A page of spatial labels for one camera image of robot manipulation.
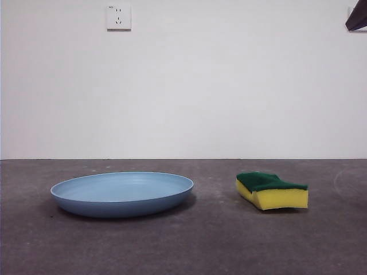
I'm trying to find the yellow sponge with green pad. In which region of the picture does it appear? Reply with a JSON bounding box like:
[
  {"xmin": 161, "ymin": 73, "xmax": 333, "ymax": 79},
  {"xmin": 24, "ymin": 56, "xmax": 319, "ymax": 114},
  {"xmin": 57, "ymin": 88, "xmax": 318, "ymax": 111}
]
[{"xmin": 235, "ymin": 171, "xmax": 310, "ymax": 211}]

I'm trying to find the blue round plate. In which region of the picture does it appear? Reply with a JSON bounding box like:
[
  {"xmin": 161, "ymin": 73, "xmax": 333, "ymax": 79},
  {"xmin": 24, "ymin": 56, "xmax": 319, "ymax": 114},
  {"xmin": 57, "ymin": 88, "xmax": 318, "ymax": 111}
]
[{"xmin": 50, "ymin": 171, "xmax": 194, "ymax": 218}]

